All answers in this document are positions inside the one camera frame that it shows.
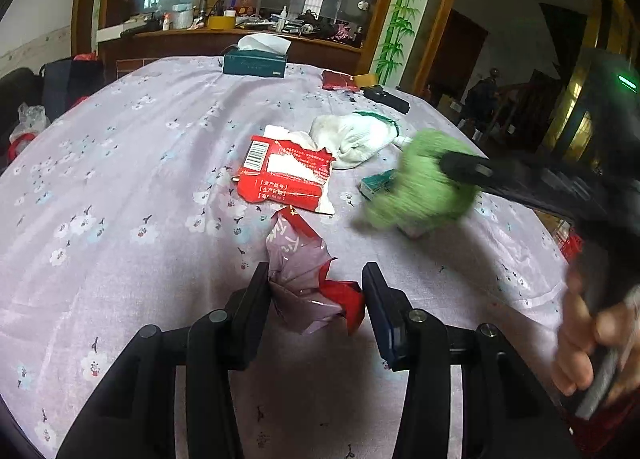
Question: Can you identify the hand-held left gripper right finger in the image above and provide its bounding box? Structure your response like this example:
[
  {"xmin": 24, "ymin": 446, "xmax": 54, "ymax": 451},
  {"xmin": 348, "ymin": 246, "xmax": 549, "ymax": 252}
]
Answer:
[{"xmin": 361, "ymin": 261, "xmax": 581, "ymax": 459}]

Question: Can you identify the teal tissue box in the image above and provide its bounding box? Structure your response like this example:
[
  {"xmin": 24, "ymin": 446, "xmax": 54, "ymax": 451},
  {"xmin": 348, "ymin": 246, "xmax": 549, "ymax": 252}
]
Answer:
[{"xmin": 222, "ymin": 33, "xmax": 292, "ymax": 78}]

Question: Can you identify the wooden counter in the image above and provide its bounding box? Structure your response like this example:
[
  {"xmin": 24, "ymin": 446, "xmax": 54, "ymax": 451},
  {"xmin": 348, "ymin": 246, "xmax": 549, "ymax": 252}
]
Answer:
[{"xmin": 97, "ymin": 26, "xmax": 363, "ymax": 82}]

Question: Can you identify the clear plastic bag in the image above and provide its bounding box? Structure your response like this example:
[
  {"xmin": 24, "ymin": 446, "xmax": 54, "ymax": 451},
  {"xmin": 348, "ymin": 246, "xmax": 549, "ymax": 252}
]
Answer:
[{"xmin": 17, "ymin": 101, "xmax": 48, "ymax": 132}]

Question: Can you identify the person's right hand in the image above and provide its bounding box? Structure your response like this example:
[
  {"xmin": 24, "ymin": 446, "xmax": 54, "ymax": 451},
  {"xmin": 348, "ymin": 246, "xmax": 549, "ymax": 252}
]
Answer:
[{"xmin": 550, "ymin": 264, "xmax": 640, "ymax": 397}]

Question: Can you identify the bamboo painted pillar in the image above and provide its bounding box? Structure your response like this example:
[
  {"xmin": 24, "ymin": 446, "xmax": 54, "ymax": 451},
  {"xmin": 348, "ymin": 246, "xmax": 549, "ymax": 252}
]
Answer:
[{"xmin": 372, "ymin": 0, "xmax": 446, "ymax": 87}]

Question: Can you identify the golden pillar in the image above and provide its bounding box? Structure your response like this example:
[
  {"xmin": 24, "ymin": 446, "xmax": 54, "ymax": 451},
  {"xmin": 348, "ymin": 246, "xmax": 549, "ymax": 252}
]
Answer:
[{"xmin": 542, "ymin": 0, "xmax": 616, "ymax": 160}]

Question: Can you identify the purple floral tablecloth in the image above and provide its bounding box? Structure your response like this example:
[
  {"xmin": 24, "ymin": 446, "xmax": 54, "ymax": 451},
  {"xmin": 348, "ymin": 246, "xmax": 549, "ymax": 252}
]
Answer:
[{"xmin": 0, "ymin": 56, "xmax": 576, "ymax": 459}]

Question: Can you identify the wooden door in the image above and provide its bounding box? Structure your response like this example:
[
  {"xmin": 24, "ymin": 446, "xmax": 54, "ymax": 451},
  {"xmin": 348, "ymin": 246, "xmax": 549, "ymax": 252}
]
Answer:
[{"xmin": 440, "ymin": 9, "xmax": 488, "ymax": 104}]

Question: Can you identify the cardboard box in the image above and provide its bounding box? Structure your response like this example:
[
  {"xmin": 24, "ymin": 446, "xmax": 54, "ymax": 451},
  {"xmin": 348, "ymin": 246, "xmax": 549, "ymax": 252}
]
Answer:
[{"xmin": 437, "ymin": 94, "xmax": 466, "ymax": 122}]

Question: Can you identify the red plastic basket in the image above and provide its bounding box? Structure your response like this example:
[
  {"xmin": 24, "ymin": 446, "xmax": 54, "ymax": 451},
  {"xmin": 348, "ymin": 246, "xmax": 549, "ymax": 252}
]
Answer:
[{"xmin": 559, "ymin": 231, "xmax": 583, "ymax": 262}]

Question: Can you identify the dark bag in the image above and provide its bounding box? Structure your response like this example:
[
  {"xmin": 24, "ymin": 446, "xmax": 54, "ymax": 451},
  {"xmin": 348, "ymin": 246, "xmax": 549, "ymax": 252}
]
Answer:
[{"xmin": 39, "ymin": 58, "xmax": 105, "ymax": 122}]

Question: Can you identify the flat red packet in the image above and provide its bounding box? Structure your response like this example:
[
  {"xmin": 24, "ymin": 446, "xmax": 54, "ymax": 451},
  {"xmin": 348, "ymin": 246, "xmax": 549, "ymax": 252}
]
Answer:
[{"xmin": 321, "ymin": 70, "xmax": 360, "ymax": 91}]

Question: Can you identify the small teal box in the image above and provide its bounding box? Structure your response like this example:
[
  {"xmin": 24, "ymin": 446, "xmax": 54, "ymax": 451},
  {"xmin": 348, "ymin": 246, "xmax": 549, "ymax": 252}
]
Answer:
[{"xmin": 361, "ymin": 170, "xmax": 401, "ymax": 200}]

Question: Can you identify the green knitted cloth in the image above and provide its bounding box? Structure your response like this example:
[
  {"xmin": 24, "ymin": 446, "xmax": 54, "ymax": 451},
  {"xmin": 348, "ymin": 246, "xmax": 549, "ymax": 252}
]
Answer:
[{"xmin": 361, "ymin": 130, "xmax": 481, "ymax": 235}]

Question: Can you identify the torn red box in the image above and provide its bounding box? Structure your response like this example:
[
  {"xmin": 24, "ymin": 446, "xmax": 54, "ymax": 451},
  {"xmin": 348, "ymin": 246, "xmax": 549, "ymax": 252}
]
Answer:
[{"xmin": 235, "ymin": 125, "xmax": 337, "ymax": 216}]

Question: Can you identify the white plastic bag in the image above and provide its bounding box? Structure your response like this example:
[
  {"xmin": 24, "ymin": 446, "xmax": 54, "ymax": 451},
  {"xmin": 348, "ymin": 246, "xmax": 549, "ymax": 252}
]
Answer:
[{"xmin": 309, "ymin": 111, "xmax": 413, "ymax": 170}]

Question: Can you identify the red foil wrapper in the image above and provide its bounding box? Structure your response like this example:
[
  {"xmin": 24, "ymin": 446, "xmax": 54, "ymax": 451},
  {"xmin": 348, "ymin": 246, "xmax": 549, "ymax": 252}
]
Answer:
[{"xmin": 265, "ymin": 205, "xmax": 368, "ymax": 337}]

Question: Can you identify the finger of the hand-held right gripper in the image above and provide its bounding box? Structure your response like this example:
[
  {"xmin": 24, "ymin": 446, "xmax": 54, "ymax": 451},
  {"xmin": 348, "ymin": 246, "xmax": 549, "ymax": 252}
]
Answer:
[{"xmin": 439, "ymin": 149, "xmax": 586, "ymax": 220}]

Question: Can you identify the black device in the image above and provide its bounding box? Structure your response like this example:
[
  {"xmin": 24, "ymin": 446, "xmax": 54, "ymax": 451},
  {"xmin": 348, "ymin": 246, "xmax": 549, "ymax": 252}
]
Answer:
[{"xmin": 362, "ymin": 85, "xmax": 411, "ymax": 114}]

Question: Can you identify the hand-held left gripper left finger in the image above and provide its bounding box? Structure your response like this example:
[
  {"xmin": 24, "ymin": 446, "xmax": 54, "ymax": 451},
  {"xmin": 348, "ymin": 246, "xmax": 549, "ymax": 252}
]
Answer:
[{"xmin": 56, "ymin": 261, "xmax": 273, "ymax": 459}]

